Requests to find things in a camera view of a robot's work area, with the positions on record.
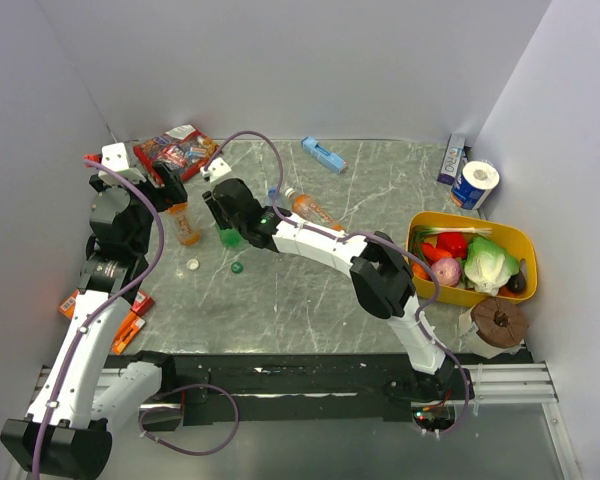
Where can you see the orange red battery pack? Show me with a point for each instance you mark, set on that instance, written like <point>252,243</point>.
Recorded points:
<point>67,307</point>

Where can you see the green cabbage toy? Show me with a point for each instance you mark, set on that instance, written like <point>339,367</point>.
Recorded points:
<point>488,267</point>

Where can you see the pink onion toy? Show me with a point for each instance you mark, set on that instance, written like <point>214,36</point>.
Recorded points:
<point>448,271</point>

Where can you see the dark eggplant toy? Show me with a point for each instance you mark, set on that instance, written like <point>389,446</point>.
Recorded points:
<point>515,286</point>

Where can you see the yellow plastic basket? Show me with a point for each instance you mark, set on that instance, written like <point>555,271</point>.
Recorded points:
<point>516,242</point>

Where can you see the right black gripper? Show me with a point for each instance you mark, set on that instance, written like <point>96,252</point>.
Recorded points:
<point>215,210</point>

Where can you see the orange carrot toy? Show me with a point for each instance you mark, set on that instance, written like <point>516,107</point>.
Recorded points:
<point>428,253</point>

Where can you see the red pepper toy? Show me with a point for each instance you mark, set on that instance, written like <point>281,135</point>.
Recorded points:
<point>454,243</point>

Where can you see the white bottle cap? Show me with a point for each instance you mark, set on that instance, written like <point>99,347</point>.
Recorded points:
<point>193,264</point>

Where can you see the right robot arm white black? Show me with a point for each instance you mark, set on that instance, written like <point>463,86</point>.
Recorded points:
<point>381,277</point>

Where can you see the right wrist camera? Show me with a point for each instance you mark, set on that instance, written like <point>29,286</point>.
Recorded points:
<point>216,171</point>

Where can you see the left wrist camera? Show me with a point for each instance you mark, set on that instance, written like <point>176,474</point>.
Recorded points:
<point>116,158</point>

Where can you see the toilet paper roll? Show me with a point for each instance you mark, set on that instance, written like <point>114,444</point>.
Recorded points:
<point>473,185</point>

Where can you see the orange utility knife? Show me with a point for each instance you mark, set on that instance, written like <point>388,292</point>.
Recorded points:
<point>133,322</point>

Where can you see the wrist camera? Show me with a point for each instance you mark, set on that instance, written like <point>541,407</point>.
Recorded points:
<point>216,171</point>
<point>116,158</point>

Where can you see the green bottle cap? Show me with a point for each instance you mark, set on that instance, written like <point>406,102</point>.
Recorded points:
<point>237,267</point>

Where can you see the red candy bag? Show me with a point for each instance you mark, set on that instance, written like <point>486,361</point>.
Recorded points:
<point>184,149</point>

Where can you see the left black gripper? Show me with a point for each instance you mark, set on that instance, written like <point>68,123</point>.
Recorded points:
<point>171,192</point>

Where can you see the green plastic bottle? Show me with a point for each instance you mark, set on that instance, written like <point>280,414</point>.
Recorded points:
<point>229,238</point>

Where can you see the orange tea bottle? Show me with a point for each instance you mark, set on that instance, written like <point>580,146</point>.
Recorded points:
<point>307,208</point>
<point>185,232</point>

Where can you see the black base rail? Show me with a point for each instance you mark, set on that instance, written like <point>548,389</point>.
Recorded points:
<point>250,387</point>

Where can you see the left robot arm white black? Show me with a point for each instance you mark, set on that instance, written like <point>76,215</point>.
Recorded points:
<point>68,429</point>

